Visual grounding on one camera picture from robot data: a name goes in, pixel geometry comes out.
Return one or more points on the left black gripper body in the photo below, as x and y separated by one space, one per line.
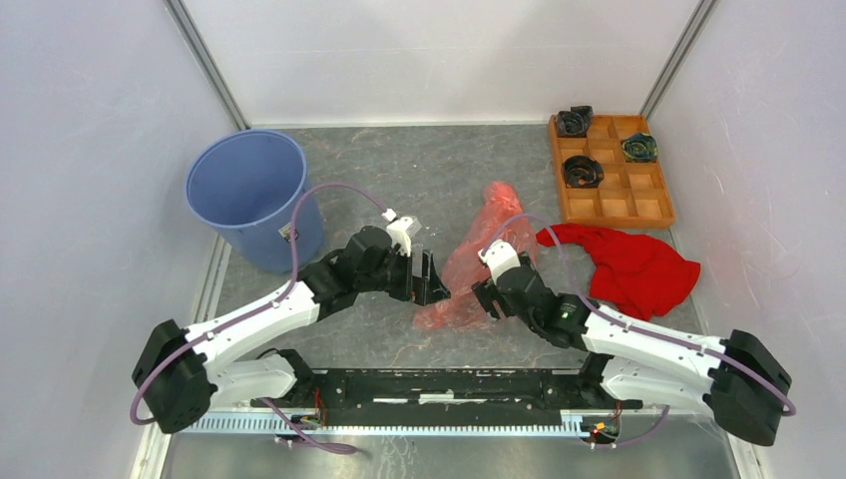
394 276

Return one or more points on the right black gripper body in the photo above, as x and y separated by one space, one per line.
527 264

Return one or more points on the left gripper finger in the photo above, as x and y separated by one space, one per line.
440 293
424 281

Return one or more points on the red translucent trash bag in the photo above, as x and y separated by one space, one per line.
463 268

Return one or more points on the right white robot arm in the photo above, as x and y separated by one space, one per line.
736 381

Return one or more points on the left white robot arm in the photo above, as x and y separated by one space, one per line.
182 372

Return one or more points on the blue plastic trash bin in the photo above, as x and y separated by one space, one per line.
245 186

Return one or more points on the red cloth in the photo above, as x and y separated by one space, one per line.
642 276

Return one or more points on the orange compartment tray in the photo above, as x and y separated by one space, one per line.
630 196

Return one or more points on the black bag roll middle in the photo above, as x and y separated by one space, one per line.
582 172

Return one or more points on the black bag roll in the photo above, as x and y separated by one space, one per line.
582 172
575 122

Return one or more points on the dark green bag roll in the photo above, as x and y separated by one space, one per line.
640 148

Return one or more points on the black bag roll top left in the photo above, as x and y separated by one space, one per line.
575 122

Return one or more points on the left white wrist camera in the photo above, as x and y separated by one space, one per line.
401 230

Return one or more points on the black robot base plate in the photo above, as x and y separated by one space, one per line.
448 397

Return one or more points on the slotted cable duct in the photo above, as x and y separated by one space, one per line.
267 422

